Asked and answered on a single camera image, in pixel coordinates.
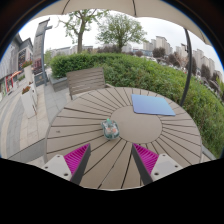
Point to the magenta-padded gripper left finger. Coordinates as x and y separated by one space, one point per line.
55 165

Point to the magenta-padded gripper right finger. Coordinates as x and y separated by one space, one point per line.
166 165

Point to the blue mouse pad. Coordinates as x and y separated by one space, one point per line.
151 105

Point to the tall white flower planter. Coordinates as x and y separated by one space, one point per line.
28 103
28 73

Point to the brown slatted chair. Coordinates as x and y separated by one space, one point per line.
86 80

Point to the dark curved parasol pole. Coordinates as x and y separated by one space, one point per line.
188 66

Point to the grey shopfront building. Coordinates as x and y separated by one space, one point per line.
13 63

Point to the far apartment buildings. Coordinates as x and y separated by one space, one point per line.
161 42

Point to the sparse-leaved tree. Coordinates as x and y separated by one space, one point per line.
80 40

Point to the full-crowned green tree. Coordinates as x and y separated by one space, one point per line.
120 30

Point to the beige parasol canopy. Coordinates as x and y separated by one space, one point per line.
100 5

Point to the grey lamp post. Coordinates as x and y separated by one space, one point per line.
43 56

